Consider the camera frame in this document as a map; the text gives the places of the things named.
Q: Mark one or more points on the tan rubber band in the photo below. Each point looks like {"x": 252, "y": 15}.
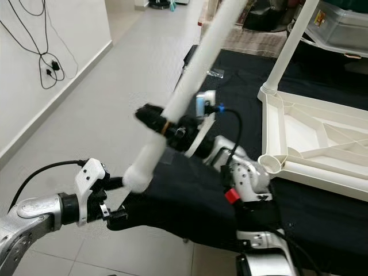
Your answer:
{"x": 167, "y": 126}

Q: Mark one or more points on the clear plastic storage box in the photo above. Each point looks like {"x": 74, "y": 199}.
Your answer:
{"x": 339, "y": 26}

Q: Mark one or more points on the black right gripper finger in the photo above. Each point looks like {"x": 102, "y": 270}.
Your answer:
{"x": 152, "y": 118}

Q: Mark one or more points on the black power adapter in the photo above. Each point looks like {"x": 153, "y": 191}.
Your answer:
{"x": 56, "y": 65}

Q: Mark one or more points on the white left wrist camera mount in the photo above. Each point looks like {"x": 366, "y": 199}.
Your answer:
{"x": 92, "y": 181}

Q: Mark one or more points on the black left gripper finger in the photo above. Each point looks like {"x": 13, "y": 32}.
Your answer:
{"x": 122, "y": 219}
{"x": 115, "y": 183}

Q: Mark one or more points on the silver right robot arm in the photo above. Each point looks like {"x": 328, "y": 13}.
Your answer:
{"x": 250, "y": 190}

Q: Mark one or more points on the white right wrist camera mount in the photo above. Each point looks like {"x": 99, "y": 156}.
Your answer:
{"x": 206, "y": 106}

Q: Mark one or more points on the beige patterned bench cloth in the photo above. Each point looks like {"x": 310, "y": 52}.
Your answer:
{"x": 247, "y": 41}

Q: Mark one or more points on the black tablecloth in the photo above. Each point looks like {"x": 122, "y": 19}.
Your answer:
{"x": 195, "y": 195}

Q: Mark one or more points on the black bag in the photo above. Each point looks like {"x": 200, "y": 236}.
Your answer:
{"x": 264, "y": 17}

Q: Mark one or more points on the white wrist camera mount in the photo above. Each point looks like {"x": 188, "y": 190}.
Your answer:
{"x": 206, "y": 106}
{"x": 92, "y": 181}

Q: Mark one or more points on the white plastic table top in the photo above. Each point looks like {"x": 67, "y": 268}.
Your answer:
{"x": 310, "y": 132}

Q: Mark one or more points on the black round floor object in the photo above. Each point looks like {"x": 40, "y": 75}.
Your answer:
{"x": 160, "y": 3}

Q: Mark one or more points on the clear tape strip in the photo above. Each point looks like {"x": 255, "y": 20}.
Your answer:
{"x": 213, "y": 73}

